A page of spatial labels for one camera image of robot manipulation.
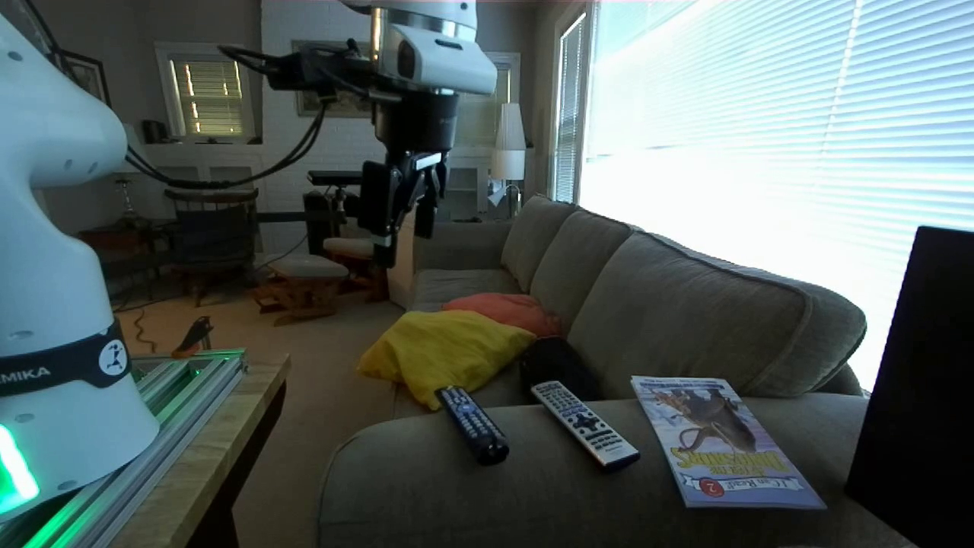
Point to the dark wooden side table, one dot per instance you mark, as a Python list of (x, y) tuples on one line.
[(125, 243)]

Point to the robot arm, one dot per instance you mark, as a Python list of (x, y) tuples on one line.
[(53, 289)]

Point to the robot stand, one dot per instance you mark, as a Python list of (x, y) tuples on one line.
[(190, 449)]

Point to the small window with blinds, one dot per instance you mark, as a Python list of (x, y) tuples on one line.
[(207, 95)]

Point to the yellow pillow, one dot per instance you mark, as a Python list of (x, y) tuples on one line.
[(441, 350)]

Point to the children's picture book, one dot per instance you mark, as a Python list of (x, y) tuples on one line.
[(723, 441)]

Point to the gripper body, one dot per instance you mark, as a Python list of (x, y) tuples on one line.
[(415, 122)]

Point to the large window with blinds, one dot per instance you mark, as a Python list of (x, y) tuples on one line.
[(761, 137)]

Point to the dark wooden chair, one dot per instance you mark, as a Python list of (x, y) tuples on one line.
[(213, 236)]

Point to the wide framed picture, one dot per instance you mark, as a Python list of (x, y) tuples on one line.
[(342, 105)]

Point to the small black speaker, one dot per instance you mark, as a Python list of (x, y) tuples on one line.
[(154, 131)]

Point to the orange pillow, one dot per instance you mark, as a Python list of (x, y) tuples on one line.
[(506, 310)]

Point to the orange and black clamp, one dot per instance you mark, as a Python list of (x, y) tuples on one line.
[(194, 336)]

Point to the silver remote control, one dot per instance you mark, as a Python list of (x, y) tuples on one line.
[(582, 422)]

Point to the wooden footstool with cushion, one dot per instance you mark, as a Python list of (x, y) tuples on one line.
[(304, 278)]

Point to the dark framed picture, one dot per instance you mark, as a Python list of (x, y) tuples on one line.
[(84, 72)]

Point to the black flat panel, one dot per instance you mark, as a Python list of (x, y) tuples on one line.
[(917, 380)]

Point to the narrow window with blinds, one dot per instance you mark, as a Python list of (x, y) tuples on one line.
[(569, 114)]

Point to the black remote control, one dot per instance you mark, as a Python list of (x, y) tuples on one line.
[(473, 426)]

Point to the wooden glider chair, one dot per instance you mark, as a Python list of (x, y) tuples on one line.
[(354, 255)]

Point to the grey fabric couch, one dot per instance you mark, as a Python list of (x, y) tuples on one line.
[(670, 320)]

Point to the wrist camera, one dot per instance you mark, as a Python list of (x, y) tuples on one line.
[(304, 68)]

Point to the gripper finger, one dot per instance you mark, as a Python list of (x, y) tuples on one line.
[(377, 202), (428, 213)]

